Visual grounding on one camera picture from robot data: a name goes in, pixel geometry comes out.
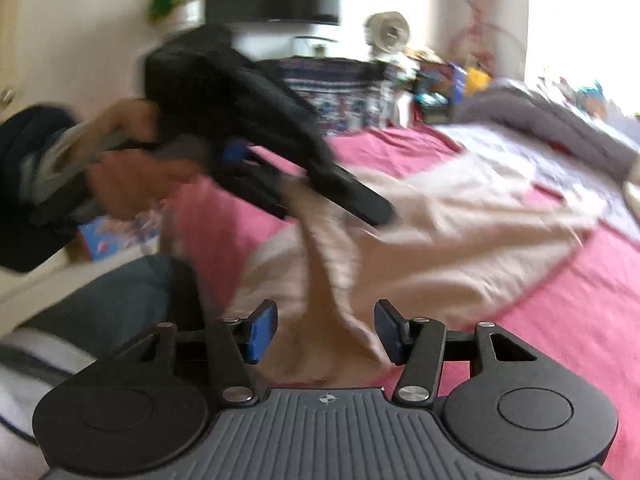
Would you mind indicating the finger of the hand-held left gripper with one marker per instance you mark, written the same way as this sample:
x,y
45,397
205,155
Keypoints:
x,y
360,200
260,185

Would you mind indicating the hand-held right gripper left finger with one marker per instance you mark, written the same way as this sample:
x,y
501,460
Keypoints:
x,y
262,332

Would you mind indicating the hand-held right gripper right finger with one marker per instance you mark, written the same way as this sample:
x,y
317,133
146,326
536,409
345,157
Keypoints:
x,y
387,330

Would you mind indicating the beige pants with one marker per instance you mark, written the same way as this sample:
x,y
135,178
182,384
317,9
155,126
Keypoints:
x,y
425,260

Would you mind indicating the person's left hand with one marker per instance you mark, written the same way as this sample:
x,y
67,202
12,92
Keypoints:
x,y
130,180

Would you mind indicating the colourful game box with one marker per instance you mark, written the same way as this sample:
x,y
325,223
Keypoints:
x,y
440,85

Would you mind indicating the blue cartoon box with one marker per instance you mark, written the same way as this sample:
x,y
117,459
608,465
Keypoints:
x,y
115,240

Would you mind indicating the person's legs in jeans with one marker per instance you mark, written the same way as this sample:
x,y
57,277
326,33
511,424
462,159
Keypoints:
x,y
110,295

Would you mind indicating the yellow paper bag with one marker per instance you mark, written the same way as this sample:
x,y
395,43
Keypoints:
x,y
477,80

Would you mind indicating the beige round fan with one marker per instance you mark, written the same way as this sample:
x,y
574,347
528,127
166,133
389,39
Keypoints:
x,y
387,30

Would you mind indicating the lilac bed sheet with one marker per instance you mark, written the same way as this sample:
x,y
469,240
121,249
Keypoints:
x,y
540,160

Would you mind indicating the pink blanket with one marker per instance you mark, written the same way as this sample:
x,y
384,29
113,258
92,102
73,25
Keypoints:
x,y
575,320

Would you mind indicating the red hanging ornament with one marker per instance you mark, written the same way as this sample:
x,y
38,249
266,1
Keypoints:
x,y
475,30

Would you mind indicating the grey duvet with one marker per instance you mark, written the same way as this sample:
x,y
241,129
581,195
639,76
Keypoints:
x,y
550,115

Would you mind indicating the person's white garment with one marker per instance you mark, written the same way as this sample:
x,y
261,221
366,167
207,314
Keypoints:
x,y
30,385

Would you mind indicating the blue plush toy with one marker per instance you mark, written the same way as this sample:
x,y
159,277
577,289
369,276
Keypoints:
x,y
592,94

